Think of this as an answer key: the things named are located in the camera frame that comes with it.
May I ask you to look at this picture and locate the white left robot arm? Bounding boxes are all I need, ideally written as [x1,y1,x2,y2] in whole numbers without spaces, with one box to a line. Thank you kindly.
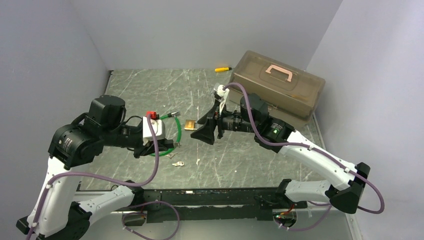
[16,95,175,240]

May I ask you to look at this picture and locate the silver key bunch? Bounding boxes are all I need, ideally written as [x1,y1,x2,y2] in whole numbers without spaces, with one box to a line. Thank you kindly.
[172,161,185,167]

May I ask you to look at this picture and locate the brass padlock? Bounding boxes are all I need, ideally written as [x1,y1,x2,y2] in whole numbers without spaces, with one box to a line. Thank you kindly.
[184,119,198,131]

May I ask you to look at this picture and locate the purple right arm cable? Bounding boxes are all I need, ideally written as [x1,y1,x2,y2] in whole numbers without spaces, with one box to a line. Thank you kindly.
[222,82,386,232]

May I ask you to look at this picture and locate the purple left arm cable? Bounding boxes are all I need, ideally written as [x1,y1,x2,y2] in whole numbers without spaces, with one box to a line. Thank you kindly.
[25,117,181,240]

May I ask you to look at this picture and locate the small silver key pair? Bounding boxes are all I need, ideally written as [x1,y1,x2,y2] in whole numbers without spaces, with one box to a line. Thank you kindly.
[166,152,178,159]

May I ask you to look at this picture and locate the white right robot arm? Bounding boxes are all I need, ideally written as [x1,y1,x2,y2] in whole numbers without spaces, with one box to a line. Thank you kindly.
[190,93,371,214]

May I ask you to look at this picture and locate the yellow screwdriver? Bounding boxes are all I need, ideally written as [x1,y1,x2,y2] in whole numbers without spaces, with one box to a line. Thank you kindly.
[214,67,232,73]

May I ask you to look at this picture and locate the green cable lock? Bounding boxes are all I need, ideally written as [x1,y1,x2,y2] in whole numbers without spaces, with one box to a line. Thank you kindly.
[147,111,183,158]

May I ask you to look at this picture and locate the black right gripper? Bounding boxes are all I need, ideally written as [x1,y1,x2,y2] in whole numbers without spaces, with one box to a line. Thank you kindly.
[190,99,258,145]

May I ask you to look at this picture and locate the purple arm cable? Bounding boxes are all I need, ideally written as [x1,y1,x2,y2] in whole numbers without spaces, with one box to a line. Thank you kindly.
[222,82,386,232]
[25,117,181,240]

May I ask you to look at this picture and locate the translucent brown toolbox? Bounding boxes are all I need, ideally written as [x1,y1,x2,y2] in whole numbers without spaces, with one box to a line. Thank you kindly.
[229,50,326,129]

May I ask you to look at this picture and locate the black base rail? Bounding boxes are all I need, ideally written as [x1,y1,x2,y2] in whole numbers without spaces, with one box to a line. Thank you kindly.
[121,187,308,223]

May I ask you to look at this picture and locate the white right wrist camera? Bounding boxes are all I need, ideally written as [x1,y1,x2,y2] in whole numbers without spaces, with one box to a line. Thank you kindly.
[213,83,230,115]

